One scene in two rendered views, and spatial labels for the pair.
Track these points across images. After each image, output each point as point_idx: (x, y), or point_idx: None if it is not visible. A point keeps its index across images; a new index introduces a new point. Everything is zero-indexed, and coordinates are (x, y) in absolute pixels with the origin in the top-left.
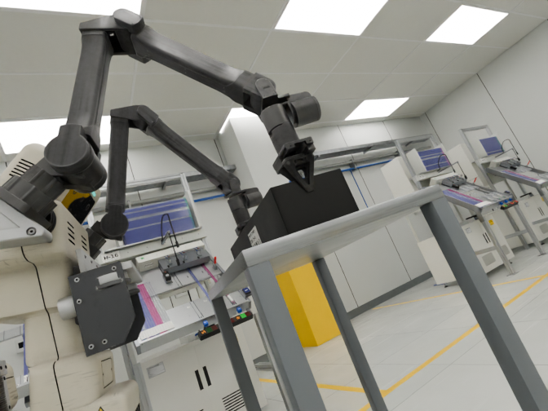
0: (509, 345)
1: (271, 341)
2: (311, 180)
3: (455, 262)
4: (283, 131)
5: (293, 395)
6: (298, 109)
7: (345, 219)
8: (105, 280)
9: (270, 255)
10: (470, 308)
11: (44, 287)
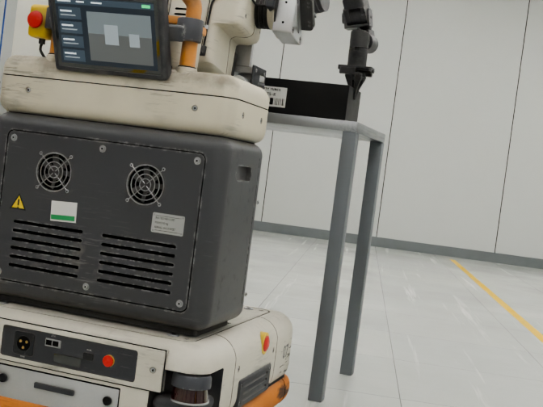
0: (370, 234)
1: (345, 174)
2: (357, 93)
3: (371, 182)
4: (365, 54)
5: (346, 204)
6: (372, 44)
7: (371, 130)
8: (262, 81)
9: (359, 132)
10: (361, 209)
11: (229, 57)
